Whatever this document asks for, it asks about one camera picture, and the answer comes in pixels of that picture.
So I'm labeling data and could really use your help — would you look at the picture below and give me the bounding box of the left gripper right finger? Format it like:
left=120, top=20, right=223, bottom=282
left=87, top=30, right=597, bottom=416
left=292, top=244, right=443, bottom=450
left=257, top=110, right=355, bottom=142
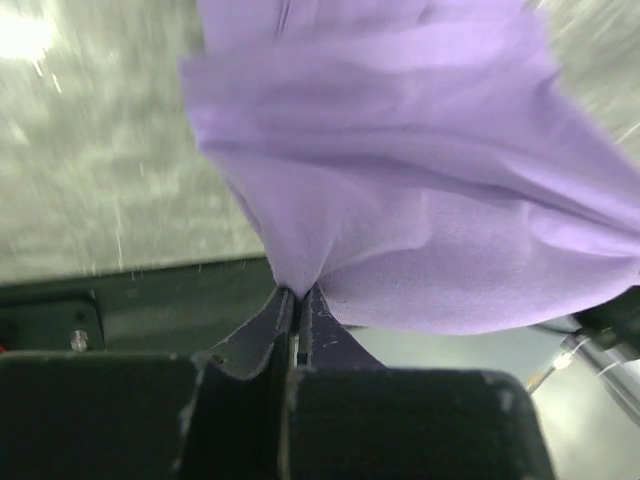
left=285, top=289, right=555, bottom=480

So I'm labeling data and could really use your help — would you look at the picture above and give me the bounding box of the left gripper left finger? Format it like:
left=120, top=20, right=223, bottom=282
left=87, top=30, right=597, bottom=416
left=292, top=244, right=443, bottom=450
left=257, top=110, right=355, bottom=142
left=1, top=289, right=295, bottom=479

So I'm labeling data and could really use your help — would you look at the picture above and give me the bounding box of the lilac purple t-shirt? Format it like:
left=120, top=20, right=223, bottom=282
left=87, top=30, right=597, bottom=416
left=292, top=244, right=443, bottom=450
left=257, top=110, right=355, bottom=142
left=180, top=1, right=639, bottom=334

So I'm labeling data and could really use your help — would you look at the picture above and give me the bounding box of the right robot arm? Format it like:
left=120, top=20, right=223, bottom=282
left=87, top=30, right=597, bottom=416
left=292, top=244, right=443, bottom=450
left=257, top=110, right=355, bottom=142
left=528, top=286, right=639, bottom=424

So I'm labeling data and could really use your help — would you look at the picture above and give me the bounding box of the black base beam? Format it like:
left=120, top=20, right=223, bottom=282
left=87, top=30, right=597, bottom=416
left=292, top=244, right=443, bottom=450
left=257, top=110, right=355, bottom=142
left=1, top=258, right=275, bottom=353

